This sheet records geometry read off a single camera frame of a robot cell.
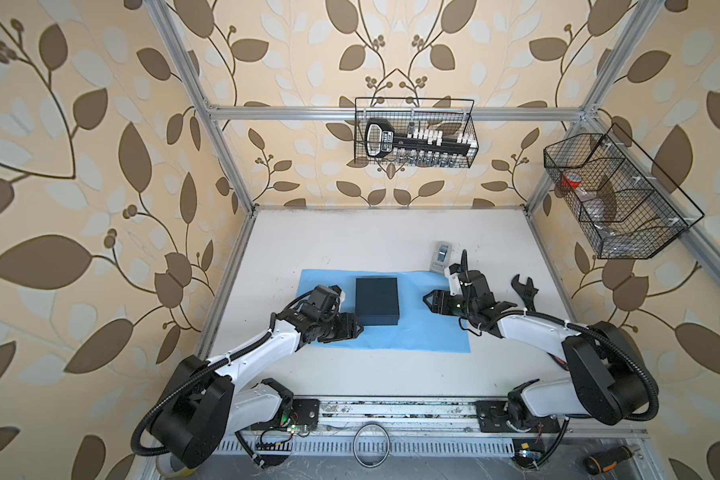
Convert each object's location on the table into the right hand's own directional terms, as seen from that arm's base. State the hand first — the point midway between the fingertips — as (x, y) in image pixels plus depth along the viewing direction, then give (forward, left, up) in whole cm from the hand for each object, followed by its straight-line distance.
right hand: (433, 301), depth 90 cm
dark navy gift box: (0, +17, +2) cm, 17 cm away
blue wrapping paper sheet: (-7, +4, -5) cm, 9 cm away
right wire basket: (+10, -45, +30) cm, 55 cm away
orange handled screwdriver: (-40, -33, -3) cm, 52 cm away
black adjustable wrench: (+4, -32, -3) cm, 33 cm away
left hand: (-8, +23, +1) cm, 24 cm away
